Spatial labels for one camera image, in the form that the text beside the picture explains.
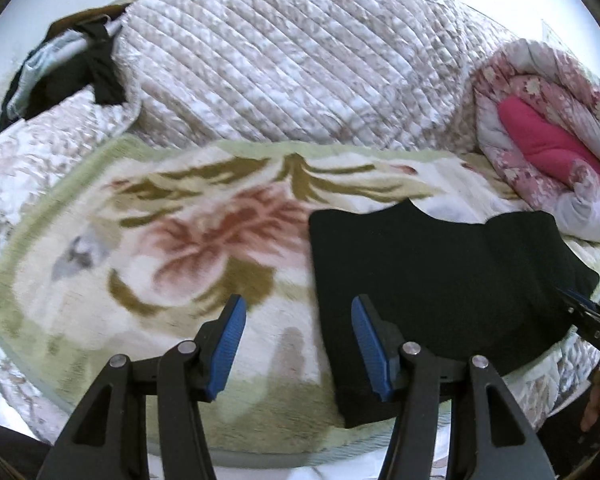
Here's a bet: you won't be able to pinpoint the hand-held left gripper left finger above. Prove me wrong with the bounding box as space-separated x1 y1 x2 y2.
36 294 247 480

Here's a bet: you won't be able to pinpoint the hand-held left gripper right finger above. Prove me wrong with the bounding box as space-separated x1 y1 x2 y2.
351 295 557 480

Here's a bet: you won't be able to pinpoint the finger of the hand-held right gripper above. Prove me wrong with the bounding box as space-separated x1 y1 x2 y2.
555 287 600 327
561 300 595 332

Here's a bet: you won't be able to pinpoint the black pants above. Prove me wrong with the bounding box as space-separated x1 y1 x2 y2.
308 199 600 429

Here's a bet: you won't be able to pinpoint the floral fleece blanket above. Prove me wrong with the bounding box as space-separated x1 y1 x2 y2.
0 135 600 467

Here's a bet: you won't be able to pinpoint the pink floral rolled quilt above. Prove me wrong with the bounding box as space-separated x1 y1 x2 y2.
472 37 600 245

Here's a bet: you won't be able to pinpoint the pink cloth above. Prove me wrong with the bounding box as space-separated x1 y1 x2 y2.
497 97 600 192

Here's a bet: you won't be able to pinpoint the quilted beige bedspread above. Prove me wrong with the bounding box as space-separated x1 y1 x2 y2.
0 0 600 431

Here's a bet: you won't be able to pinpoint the dark clothes pile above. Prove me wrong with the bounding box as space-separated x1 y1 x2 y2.
0 17 129 131

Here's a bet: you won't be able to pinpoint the white plastic hanger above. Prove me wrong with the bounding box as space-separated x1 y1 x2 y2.
77 21 127 50

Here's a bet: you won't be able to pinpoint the light blue cloth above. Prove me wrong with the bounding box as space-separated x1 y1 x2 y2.
6 35 83 117

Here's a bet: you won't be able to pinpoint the brown cloth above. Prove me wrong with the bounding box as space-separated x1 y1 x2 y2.
49 4 132 36

